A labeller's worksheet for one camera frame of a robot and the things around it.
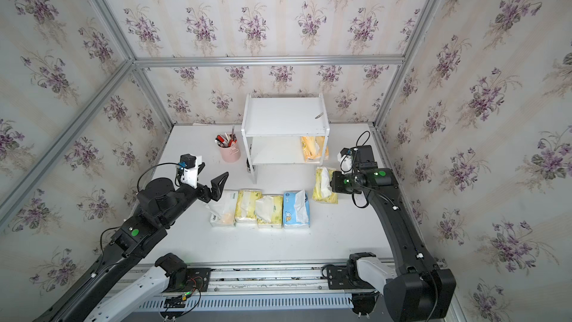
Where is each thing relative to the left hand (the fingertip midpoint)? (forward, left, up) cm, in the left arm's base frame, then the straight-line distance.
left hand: (218, 171), depth 67 cm
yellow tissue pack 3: (-3, -15, -24) cm, 28 cm away
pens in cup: (+30, +6, -20) cm, 37 cm away
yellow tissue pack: (0, -34, -13) cm, 37 cm away
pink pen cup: (+24, +4, -22) cm, 33 cm away
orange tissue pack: (+17, -32, -9) cm, 37 cm away
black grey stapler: (+19, -4, -25) cm, 32 cm away
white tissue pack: (-3, +3, -25) cm, 25 cm away
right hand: (+2, -39, -11) cm, 40 cm away
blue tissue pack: (-3, -25, -23) cm, 34 cm away
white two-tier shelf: (+14, -20, +3) cm, 25 cm away
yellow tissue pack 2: (0, -5, -25) cm, 26 cm away
